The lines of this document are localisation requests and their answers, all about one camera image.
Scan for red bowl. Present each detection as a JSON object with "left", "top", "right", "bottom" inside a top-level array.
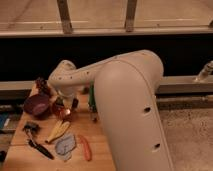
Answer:
[{"left": 51, "top": 100, "right": 72, "bottom": 120}]

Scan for yellow black eraser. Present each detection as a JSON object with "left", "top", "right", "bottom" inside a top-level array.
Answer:
[{"left": 64, "top": 108, "right": 71, "bottom": 116}]

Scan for purple bowl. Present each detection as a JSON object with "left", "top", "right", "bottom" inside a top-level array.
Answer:
[{"left": 23, "top": 94, "right": 50, "bottom": 116}]

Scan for black handled brush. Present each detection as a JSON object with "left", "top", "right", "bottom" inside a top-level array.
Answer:
[{"left": 22, "top": 121, "right": 54, "bottom": 160}]

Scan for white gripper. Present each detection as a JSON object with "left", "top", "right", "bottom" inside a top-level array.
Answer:
[{"left": 55, "top": 90, "right": 79, "bottom": 109}]

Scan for blue grey cloth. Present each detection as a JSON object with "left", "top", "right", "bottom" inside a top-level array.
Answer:
[{"left": 55, "top": 133, "right": 76, "bottom": 161}]

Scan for yellow banana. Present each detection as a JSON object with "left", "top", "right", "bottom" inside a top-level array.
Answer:
[{"left": 45, "top": 120, "right": 70, "bottom": 143}]

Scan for green plastic tray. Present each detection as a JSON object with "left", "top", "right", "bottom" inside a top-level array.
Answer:
[{"left": 88, "top": 85, "right": 97, "bottom": 112}]

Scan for dark grape bunch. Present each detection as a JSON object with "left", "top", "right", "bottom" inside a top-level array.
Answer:
[{"left": 35, "top": 77, "right": 50, "bottom": 95}]

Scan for red chili pepper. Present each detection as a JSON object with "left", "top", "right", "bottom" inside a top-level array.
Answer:
[{"left": 79, "top": 135, "right": 92, "bottom": 161}]

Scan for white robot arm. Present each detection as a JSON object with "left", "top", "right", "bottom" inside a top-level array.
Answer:
[{"left": 48, "top": 50, "right": 174, "bottom": 171}]

